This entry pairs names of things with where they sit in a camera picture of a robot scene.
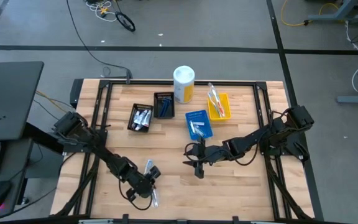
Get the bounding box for white yellow wipes canister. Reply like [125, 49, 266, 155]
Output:
[173, 65, 196, 105]

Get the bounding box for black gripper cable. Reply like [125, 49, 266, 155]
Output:
[118, 180, 154, 212]
[184, 142, 206, 155]

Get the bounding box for grey table leg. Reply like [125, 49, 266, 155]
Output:
[303, 0, 358, 26]
[336, 92, 358, 104]

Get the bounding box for black desk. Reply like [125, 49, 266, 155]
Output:
[0, 61, 45, 142]

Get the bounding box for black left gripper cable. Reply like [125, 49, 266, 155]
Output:
[118, 180, 154, 212]

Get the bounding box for blue plastic basket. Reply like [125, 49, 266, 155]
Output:
[185, 109, 214, 141]

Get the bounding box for yellow plastic basket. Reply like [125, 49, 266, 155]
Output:
[206, 93, 232, 121]

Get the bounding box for blue white toothbrush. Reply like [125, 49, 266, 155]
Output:
[143, 159, 160, 208]
[207, 91, 221, 118]

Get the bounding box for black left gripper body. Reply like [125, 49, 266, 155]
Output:
[119, 158, 162, 202]

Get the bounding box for white floor cables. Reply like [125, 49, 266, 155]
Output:
[85, 0, 117, 22]

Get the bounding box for yellow floor cable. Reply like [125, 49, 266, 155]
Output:
[280, 0, 340, 27]

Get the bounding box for black cable ring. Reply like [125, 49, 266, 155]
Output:
[115, 11, 136, 32]

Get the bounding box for black plastic basket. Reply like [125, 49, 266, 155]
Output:
[127, 103, 154, 133]
[153, 91, 176, 119]

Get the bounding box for black table frame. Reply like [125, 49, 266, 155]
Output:
[50, 78, 325, 222]

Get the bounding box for black hanging cable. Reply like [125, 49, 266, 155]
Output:
[65, 0, 134, 84]

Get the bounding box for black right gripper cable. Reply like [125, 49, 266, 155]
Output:
[184, 142, 206, 155]

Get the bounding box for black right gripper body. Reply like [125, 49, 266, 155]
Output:
[193, 141, 234, 179]

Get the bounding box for red white toothbrush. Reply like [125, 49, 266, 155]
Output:
[211, 83, 226, 118]

